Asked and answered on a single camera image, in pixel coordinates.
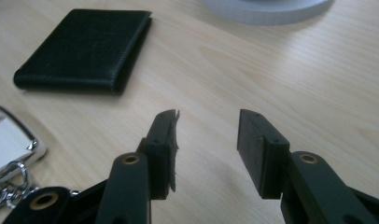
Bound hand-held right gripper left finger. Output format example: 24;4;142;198
136;108;181;201

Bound white round base tray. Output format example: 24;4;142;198
199;0;335;26

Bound white and silver car key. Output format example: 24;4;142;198
0;105;49;182

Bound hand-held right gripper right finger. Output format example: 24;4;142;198
236;108;291;200

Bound black leather wallet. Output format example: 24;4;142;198
13;8;153;96

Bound silver key ring clasp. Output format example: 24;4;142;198
0;160;81;210

